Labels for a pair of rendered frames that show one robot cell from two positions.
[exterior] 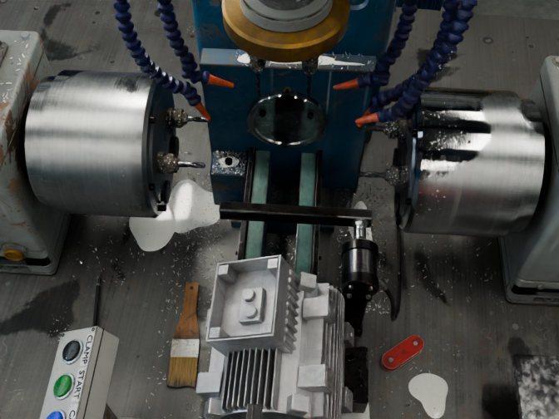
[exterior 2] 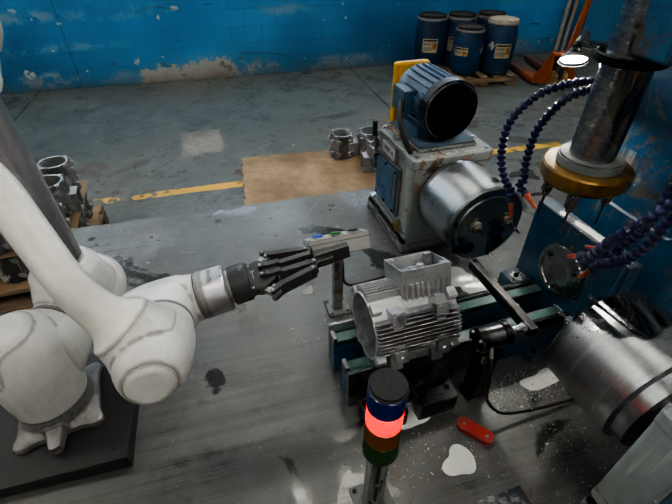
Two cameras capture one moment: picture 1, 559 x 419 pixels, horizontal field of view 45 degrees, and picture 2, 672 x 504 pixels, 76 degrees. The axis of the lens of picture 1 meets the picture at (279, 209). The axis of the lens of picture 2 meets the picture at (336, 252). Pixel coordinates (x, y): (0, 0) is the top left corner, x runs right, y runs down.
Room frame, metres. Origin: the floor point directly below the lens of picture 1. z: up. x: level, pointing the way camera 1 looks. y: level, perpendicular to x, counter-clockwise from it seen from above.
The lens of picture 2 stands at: (-0.05, -0.58, 1.76)
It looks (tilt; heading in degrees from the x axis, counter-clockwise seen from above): 39 degrees down; 68
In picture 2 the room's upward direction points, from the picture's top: straight up
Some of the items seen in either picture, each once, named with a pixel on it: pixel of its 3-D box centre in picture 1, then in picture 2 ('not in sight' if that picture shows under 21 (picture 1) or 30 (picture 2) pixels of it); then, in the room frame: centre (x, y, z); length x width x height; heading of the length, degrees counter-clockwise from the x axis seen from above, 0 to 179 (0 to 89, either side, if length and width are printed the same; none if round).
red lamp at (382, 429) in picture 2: not in sight; (384, 412); (0.16, -0.27, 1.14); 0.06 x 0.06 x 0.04
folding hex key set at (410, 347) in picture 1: (402, 353); (474, 431); (0.44, -0.22, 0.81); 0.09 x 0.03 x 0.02; 123
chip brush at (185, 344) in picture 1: (186, 332); not in sight; (0.49, 0.17, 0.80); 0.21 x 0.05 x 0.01; 178
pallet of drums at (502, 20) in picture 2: not in sight; (463, 48); (3.65, 4.30, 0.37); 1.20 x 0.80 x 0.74; 168
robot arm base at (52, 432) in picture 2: not in sight; (56, 406); (-0.44, 0.16, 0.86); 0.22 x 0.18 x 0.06; 93
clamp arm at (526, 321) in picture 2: (295, 214); (499, 294); (0.61, -0.03, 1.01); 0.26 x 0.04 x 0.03; 86
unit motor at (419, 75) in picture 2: not in sight; (415, 132); (0.73, 0.63, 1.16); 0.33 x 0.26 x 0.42; 86
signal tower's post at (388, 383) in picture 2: not in sight; (379, 453); (0.16, -0.27, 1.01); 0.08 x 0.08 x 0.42; 86
